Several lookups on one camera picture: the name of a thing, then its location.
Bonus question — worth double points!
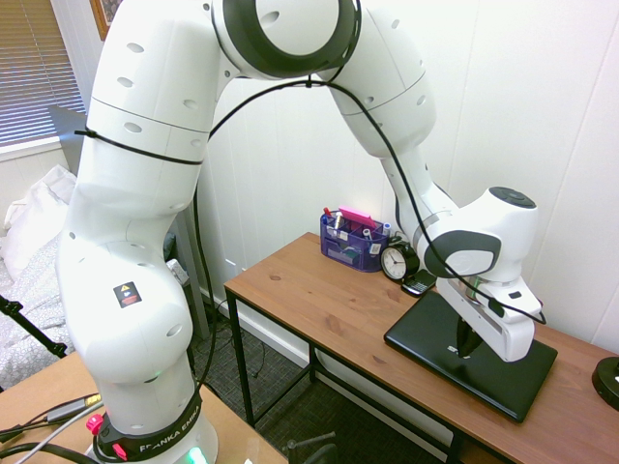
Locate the brown window blinds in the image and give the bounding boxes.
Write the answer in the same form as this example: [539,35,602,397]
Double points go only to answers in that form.
[0,0,88,152]

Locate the black floor cables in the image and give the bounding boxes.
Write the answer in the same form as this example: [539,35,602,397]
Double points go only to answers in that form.
[201,297,265,384]

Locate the wooden framed picture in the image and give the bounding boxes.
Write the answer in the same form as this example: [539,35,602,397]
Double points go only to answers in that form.
[89,0,115,43]

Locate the black tripod stand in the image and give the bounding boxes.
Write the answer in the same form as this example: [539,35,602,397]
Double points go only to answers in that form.
[0,294,69,360]

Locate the black round lamp base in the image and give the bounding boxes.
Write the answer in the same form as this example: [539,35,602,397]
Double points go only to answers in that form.
[592,356,619,413]

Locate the patterned white bedding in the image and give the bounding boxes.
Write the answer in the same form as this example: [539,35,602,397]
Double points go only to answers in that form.
[0,231,86,391]

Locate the black keypad phone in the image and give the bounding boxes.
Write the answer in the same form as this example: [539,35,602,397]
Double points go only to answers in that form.
[400,268,439,297]

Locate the wooden desk black metal frame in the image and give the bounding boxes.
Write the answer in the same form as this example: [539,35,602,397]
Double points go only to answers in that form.
[223,231,619,464]

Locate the grey usb adapter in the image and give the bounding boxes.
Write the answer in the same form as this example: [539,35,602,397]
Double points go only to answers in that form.
[44,395,103,424]

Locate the purple mesh desk organizer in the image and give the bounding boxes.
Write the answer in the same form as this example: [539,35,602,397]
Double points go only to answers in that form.
[319,208,391,275]

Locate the black laptop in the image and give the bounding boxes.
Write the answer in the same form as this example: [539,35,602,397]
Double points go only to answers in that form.
[383,289,560,424]

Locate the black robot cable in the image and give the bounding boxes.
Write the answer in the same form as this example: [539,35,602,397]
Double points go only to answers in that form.
[191,76,548,412]

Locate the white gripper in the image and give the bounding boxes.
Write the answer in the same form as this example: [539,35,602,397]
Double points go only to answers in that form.
[436,277,537,364]

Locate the pink sticky note pad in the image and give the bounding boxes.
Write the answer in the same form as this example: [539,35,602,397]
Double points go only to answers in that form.
[337,206,377,229]

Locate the black alarm clock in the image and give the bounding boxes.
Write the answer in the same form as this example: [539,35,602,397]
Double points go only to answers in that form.
[379,231,421,282]

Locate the white pillow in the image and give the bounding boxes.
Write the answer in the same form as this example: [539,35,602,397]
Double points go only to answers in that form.
[3,163,79,281]

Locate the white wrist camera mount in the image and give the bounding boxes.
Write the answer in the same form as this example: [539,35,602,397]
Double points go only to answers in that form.
[476,278,545,325]

